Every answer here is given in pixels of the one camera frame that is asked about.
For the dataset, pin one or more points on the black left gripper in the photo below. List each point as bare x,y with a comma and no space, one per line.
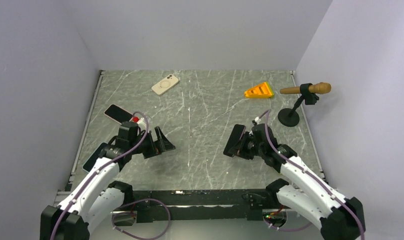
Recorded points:
156,148

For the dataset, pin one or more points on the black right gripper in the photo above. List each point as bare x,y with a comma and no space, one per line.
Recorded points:
241,150

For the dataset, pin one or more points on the black phone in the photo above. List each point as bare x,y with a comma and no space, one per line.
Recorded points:
235,140

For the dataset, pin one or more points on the beige phone case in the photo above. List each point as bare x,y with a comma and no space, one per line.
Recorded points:
165,84

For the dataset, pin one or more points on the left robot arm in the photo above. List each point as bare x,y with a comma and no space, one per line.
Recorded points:
77,216

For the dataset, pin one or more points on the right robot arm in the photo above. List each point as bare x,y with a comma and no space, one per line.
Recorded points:
336,216

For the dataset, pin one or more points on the phone in blue case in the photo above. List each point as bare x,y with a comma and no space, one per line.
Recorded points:
90,162

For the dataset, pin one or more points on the brown microphone on stand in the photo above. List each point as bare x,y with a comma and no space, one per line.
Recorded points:
308,93

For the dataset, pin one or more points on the orange triangular toy block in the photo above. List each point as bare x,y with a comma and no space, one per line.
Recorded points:
260,91

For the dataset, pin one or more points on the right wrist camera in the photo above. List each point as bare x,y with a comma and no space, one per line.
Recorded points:
256,121

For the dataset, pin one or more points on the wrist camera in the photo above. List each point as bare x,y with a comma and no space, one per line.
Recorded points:
139,120
256,121

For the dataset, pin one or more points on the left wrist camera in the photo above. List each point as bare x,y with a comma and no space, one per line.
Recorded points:
139,120

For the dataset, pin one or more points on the black base frame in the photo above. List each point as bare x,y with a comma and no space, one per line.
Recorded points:
184,205

